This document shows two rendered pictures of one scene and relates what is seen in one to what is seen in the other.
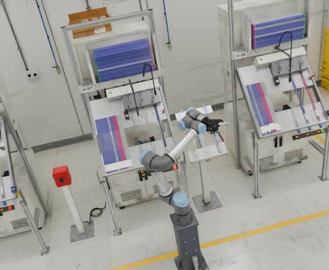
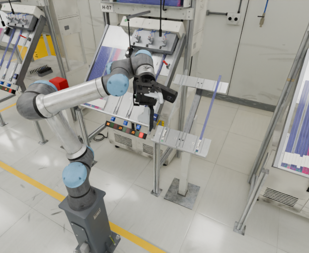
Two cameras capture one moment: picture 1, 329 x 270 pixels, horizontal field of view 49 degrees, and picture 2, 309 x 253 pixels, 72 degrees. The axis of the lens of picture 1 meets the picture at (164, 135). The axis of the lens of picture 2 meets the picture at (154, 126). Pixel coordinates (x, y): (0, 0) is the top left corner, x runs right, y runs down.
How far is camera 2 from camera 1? 207 cm
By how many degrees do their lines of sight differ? 29
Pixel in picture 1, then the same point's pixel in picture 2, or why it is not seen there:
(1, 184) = (13, 68)
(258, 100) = not seen: outside the picture
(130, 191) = (122, 136)
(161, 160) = (22, 101)
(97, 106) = (111, 33)
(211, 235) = (146, 231)
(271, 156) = (295, 197)
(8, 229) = not seen: hidden behind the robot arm
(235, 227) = (178, 245)
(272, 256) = not seen: outside the picture
